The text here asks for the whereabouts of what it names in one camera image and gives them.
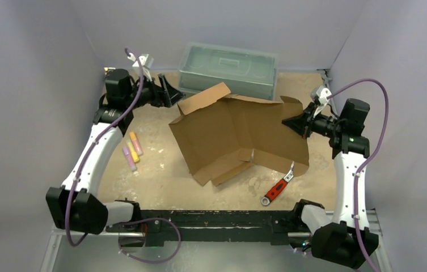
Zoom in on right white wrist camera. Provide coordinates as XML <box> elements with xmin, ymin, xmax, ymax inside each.
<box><xmin>310</xmin><ymin>86</ymin><xmax>332</xmax><ymax>116</ymax></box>

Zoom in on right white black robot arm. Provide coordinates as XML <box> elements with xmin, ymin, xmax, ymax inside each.
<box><xmin>282</xmin><ymin>99</ymin><xmax>379</xmax><ymax>270</ymax></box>

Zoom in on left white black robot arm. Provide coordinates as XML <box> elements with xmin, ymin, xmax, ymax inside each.
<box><xmin>45</xmin><ymin>69</ymin><xmax>185</xmax><ymax>234</ymax></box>

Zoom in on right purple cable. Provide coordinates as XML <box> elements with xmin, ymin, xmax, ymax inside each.
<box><xmin>329</xmin><ymin>78</ymin><xmax>390</xmax><ymax>272</ymax></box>

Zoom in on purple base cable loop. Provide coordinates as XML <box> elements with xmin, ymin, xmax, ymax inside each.
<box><xmin>118</xmin><ymin>218</ymin><xmax>182</xmax><ymax>265</ymax></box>

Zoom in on brown cardboard box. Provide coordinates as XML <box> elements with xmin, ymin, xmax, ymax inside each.
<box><xmin>169</xmin><ymin>83</ymin><xmax>309</xmax><ymax>186</ymax></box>

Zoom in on translucent green plastic toolbox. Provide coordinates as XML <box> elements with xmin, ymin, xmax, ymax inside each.
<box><xmin>179</xmin><ymin>42</ymin><xmax>278</xmax><ymax>100</ymax></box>

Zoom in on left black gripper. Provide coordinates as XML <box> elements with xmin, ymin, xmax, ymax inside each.
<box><xmin>125</xmin><ymin>73</ymin><xmax>185</xmax><ymax>110</ymax></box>

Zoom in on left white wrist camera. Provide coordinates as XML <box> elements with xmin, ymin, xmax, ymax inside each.
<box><xmin>128</xmin><ymin>53</ymin><xmax>154</xmax><ymax>82</ymax></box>

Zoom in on red handled adjustable wrench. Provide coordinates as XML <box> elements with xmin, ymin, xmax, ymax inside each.
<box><xmin>261</xmin><ymin>162</ymin><xmax>294</xmax><ymax>206</ymax></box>

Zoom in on black metal base rail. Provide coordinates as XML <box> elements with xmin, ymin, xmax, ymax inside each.
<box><xmin>105</xmin><ymin>210</ymin><xmax>310</xmax><ymax>247</ymax></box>

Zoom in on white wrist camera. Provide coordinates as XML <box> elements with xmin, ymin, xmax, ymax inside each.
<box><xmin>128</xmin><ymin>53</ymin><xmax>154</xmax><ymax>82</ymax></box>
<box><xmin>310</xmin><ymin>86</ymin><xmax>332</xmax><ymax>116</ymax></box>

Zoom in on orange pink highlighter marker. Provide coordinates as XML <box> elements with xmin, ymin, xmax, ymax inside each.
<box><xmin>129</xmin><ymin>131</ymin><xmax>143</xmax><ymax>156</ymax></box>

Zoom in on yellow highlighter marker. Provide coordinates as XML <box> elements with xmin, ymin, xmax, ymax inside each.
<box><xmin>126</xmin><ymin>141</ymin><xmax>140</xmax><ymax>163</ymax></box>

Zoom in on purple highlighter marker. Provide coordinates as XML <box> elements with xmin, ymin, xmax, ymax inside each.
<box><xmin>122</xmin><ymin>146</ymin><xmax>137</xmax><ymax>172</ymax></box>

